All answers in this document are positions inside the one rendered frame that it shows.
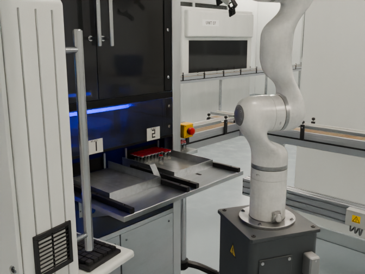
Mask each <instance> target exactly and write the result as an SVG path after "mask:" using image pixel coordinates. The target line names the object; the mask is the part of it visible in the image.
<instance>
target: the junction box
mask: <svg viewBox="0 0 365 274"><path fill-rule="evenodd" d="M345 224H346V225H350V226H354V227H357V228H360V229H364V230H365V211H364V210H361V209H356V208H352V207H349V208H347V209H346V215H345Z"/></svg>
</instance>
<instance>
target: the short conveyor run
mask: <svg viewBox="0 0 365 274"><path fill-rule="evenodd" d="M207 115H208V117H207V120H205V121H200V122H195V123H193V128H194V129H195V133H194V135H193V136H192V137H189V138H180V139H181V140H186V147H189V148H194V149H196V148H200V147H204V146H207V145H211V144H215V143H217V142H221V141H224V140H228V139H232V138H235V137H238V136H240V130H239V129H238V127H237V126H236V123H232V122H229V121H232V120H235V119H234V117H231V118H228V116H223V117H218V118H215V119H211V117H210V115H211V114H210V113H208V114H207Z"/></svg>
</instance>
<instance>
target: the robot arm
mask: <svg viewBox="0 0 365 274"><path fill-rule="evenodd" d="M253 1H257V2H271V3H280V9H279V11H278V13H277V14H276V15H275V16H274V17H273V18H272V19H271V20H270V21H269V22H268V23H267V24H266V25H265V26H264V28H263V30H262V32H261V37H260V64H261V68H262V70H263V72H264V73H265V75H266V76H267V77H268V78H269V79H271V80H272V81H273V83H274V84H275V88H276V94H275V95H255V96H248V97H245V98H243V99H241V100H240V101H239V102H238V104H237V106H236V108H235V111H234V119H235V123H236V126H237V127H238V129H239V130H240V131H241V133H242V134H243V135H244V137H245V138H246V139H247V141H248V143H249V146H250V149H251V172H250V201H249V207H246V208H243V209H241V211H240V212H239V219H240V221H241V222H243V223H244V224H245V225H247V226H250V227H253V228H257V229H263V230H269V231H277V230H282V229H286V228H290V227H291V226H293V225H294V224H295V216H294V214H293V213H291V212H290V211H288V210H286V209H285V207H286V188H287V169H288V152H287V149H286V148H285V147H284V146H282V145H280V144H277V143H276V142H272V141H270V140H269V139H268V136H267V133H268V132H277V131H285V130H292V129H295V128H297V127H299V126H300V125H301V124H302V122H303V120H304V118H305V112H306V111H305V103H304V100H303V97H302V95H301V92H300V90H299V88H298V85H297V82H296V81H295V77H294V74H293V69H292V51H293V38H294V31H295V28H296V26H297V24H298V22H299V20H300V19H301V17H302V16H303V14H304V13H305V11H306V10H307V9H308V8H309V7H310V5H311V3H312V2H313V0H253ZM222 3H224V4H226V5H228V8H229V10H228V11H229V17H231V16H233V15H234V14H236V11H235V8H236V7H237V6H238V4H237V3H236V0H231V2H230V0H216V6H219V5H220V4H222ZM231 3H232V4H233V6H232V7H231V6H230V4H231Z"/></svg>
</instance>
